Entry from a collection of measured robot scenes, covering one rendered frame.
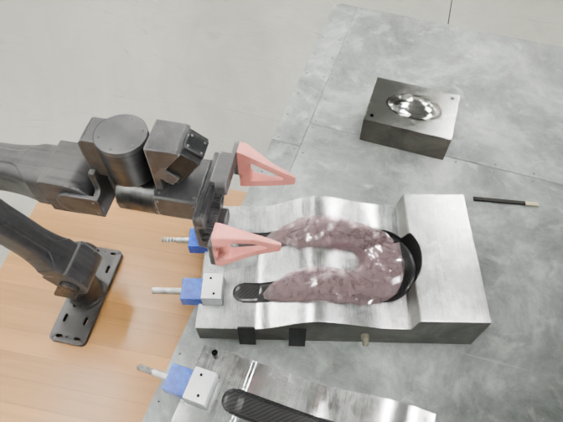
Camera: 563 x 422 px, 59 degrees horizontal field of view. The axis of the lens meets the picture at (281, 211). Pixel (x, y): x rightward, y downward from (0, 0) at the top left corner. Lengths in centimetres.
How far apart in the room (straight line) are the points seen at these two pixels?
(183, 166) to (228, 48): 224
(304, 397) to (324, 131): 65
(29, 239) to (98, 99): 179
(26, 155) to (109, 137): 15
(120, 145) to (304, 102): 80
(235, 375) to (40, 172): 43
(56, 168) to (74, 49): 231
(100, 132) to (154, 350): 51
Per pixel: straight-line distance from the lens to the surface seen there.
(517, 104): 141
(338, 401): 82
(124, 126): 56
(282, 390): 83
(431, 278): 91
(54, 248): 88
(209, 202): 57
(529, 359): 103
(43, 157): 66
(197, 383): 81
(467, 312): 90
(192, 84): 256
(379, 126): 116
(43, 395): 101
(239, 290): 92
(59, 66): 286
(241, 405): 83
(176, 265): 103
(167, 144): 52
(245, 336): 91
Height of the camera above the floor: 169
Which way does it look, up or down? 57 degrees down
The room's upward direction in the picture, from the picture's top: straight up
